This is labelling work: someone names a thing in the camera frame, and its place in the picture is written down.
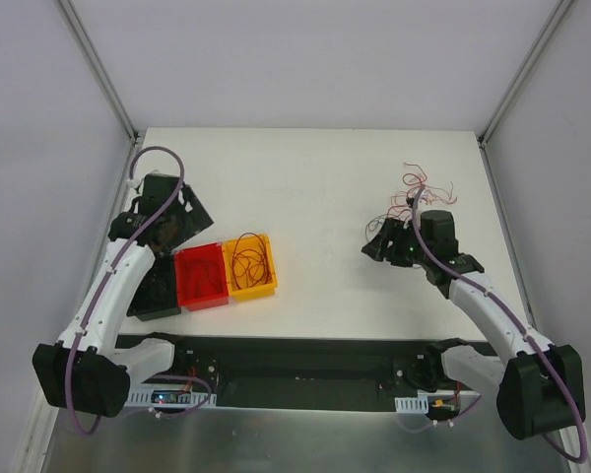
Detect yellow plastic bin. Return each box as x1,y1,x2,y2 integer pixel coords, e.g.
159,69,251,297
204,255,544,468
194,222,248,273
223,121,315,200
222,232,278,303

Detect left aluminium frame post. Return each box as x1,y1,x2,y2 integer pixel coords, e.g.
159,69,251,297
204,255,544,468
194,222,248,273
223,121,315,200
54,0,147,144

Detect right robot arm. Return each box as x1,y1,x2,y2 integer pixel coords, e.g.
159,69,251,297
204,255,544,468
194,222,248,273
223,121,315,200
361,210,586,439

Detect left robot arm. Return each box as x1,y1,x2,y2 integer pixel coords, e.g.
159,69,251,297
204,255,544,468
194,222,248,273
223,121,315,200
33,173,213,418

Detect black plastic bin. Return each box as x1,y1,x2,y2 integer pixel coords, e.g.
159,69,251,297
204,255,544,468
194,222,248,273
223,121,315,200
127,255,181,322

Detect red plastic bin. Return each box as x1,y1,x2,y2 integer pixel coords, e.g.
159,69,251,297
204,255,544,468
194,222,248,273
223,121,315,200
173,242,230,312

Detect right aluminium frame post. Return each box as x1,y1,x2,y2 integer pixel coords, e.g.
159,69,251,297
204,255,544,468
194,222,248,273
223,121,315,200
476,0,577,147

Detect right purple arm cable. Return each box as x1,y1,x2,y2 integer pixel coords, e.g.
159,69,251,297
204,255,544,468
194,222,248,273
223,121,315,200
398,185,590,464

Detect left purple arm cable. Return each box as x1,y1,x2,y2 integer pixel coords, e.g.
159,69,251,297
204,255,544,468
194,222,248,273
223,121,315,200
63,145,216,438

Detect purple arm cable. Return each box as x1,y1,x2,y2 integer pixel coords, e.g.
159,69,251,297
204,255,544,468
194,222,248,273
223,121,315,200
63,145,216,438
398,185,590,464

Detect red and black wires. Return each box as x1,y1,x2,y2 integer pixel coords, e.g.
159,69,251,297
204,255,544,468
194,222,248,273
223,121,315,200
366,161,459,236

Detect aluminium frame post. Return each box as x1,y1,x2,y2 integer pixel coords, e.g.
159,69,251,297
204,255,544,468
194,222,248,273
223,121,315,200
476,0,577,147
54,0,147,144

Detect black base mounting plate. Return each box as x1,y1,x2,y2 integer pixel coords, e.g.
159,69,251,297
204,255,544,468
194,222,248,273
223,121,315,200
112,332,523,413

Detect brown wire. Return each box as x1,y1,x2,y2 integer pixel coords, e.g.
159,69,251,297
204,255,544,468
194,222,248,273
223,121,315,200
184,260,223,300

